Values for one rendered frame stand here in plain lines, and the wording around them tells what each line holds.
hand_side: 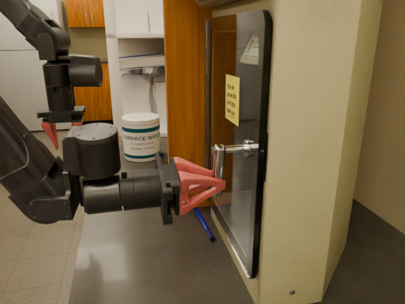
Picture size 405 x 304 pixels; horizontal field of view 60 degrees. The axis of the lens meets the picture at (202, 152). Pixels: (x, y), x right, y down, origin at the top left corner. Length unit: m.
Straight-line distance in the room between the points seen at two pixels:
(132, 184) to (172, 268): 0.25
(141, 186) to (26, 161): 0.15
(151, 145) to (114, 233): 0.47
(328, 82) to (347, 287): 0.37
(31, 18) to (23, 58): 4.60
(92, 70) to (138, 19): 1.00
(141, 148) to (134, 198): 0.71
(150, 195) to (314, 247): 0.27
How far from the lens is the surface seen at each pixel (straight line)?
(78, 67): 0.85
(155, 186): 0.50
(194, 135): 0.83
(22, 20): 0.88
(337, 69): 0.50
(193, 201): 0.53
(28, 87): 5.50
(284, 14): 0.46
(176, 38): 0.80
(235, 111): 0.57
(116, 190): 0.50
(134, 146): 1.21
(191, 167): 0.53
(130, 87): 1.83
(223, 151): 0.51
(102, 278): 0.70
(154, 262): 0.72
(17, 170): 0.50
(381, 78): 0.98
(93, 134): 0.48
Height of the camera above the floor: 1.36
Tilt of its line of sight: 19 degrees down
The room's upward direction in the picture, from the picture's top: straight up
